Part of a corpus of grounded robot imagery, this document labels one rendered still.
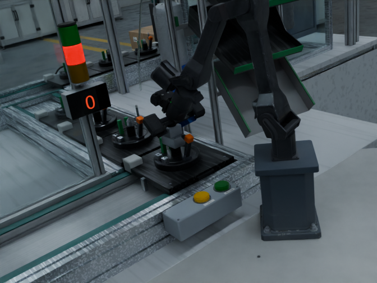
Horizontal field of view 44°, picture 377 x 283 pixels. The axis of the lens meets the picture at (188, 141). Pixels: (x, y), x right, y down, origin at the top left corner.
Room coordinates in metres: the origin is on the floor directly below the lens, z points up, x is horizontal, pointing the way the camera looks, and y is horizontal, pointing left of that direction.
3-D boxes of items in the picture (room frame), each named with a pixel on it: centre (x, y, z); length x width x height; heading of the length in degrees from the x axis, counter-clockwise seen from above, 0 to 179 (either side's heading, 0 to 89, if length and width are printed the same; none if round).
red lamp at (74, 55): (1.25, 0.26, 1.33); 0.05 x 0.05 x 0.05
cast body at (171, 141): (1.27, 0.05, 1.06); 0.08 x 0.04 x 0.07; 35
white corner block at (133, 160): (1.29, 0.18, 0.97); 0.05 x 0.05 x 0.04; 35
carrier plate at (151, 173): (1.26, 0.04, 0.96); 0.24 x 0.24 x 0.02; 35
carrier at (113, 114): (1.67, 0.33, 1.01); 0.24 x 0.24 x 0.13; 35
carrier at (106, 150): (1.47, 0.19, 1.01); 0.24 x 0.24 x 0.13; 35
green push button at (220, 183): (1.07, -0.07, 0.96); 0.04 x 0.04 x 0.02
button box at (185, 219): (1.03, -0.01, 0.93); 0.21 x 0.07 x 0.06; 125
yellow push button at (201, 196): (1.03, -0.01, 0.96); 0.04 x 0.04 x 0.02
